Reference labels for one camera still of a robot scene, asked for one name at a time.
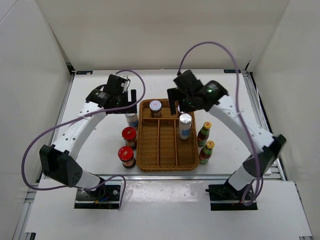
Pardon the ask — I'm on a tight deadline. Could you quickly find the yellow-cap chili bottle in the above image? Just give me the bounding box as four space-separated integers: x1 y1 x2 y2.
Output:
197 121 212 147
199 140 215 165

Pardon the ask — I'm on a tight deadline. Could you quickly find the brown wicker divided basket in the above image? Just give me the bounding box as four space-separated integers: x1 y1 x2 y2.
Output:
136 98 199 172

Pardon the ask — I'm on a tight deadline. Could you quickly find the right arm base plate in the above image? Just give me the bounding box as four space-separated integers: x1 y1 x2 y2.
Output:
205 181 258 211

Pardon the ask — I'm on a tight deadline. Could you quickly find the red-lid sauce jar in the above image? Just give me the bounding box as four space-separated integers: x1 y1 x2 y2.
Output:
118 146 136 169
121 126 137 150

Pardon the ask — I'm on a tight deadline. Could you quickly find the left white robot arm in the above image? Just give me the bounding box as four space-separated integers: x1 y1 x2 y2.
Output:
39 74 137 200

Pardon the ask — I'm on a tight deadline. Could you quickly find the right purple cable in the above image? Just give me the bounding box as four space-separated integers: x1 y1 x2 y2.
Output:
177 41 264 207

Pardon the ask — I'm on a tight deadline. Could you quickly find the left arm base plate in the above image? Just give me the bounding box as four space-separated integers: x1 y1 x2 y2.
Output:
74 171 127 210

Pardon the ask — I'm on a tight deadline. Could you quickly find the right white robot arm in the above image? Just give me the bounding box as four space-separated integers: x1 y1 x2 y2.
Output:
167 70 287 200

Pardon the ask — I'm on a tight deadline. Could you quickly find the upper red-lid sauce jar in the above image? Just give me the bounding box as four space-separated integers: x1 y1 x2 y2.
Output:
121 126 137 150

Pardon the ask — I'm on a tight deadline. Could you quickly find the silver-cap pepper shaker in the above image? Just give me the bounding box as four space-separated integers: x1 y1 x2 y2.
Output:
178 113 192 140
125 113 139 130

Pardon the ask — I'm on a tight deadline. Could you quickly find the lower red-lid sauce jar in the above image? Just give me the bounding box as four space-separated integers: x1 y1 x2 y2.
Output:
118 146 136 169

